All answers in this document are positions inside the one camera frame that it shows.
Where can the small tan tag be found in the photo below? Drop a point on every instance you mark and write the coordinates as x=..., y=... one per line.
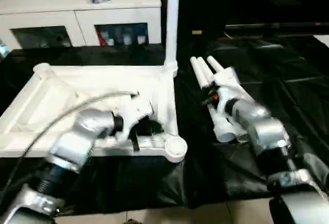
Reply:
x=197, y=32

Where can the white plastic table top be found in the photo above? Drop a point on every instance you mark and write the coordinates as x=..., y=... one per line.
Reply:
x=77, y=85

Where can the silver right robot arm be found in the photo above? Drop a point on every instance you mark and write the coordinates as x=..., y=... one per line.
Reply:
x=267, y=131

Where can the white flat board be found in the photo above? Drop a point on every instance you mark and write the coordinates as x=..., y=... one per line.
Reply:
x=323, y=40

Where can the white glass-door cabinet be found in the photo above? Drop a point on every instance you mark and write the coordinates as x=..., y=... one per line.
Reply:
x=77, y=13

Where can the black plastic table mat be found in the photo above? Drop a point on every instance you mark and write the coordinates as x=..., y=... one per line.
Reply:
x=288, y=90

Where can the white plastic table leg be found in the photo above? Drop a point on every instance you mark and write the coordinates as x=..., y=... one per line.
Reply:
x=216, y=64
x=171, y=23
x=205, y=70
x=197, y=72

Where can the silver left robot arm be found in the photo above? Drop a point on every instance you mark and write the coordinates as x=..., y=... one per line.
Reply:
x=72, y=147

